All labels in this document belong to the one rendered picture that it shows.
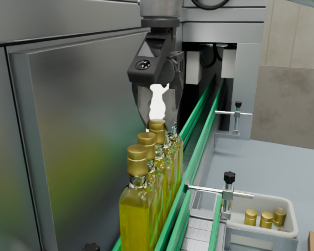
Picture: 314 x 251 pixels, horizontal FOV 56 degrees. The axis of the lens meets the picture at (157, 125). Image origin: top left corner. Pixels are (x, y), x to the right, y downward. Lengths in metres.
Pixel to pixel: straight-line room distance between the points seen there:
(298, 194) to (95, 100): 0.86
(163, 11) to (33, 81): 0.24
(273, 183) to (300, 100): 1.95
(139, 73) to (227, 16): 1.05
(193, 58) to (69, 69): 1.19
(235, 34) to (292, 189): 0.74
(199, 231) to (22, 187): 0.43
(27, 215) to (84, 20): 0.35
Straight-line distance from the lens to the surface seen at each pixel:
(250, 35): 1.48
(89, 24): 0.59
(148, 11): 0.54
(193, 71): 1.65
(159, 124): 0.57
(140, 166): 0.48
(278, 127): 3.22
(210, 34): 1.49
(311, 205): 1.17
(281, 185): 1.25
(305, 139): 3.25
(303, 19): 3.04
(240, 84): 1.52
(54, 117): 0.48
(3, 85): 0.45
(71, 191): 0.56
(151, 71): 0.47
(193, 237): 0.74
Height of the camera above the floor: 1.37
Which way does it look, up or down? 21 degrees down
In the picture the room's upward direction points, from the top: straight up
